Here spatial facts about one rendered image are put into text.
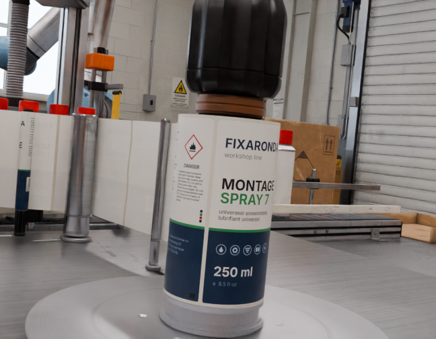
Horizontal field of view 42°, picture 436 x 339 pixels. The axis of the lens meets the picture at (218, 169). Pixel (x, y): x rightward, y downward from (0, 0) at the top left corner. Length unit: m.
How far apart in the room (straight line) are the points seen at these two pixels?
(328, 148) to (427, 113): 4.02
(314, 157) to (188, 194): 1.25
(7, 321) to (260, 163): 0.25
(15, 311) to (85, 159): 0.35
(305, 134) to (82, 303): 1.20
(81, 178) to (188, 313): 0.42
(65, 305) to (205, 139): 0.20
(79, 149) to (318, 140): 0.98
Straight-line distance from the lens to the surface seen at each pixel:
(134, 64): 7.47
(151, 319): 0.50
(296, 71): 6.92
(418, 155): 5.71
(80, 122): 0.84
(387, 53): 6.05
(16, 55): 1.12
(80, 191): 0.85
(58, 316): 0.50
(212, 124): 0.44
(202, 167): 0.44
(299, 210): 1.33
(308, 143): 1.66
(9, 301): 0.58
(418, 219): 1.96
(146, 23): 7.61
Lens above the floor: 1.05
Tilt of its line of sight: 3 degrees down
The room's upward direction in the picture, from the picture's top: 5 degrees clockwise
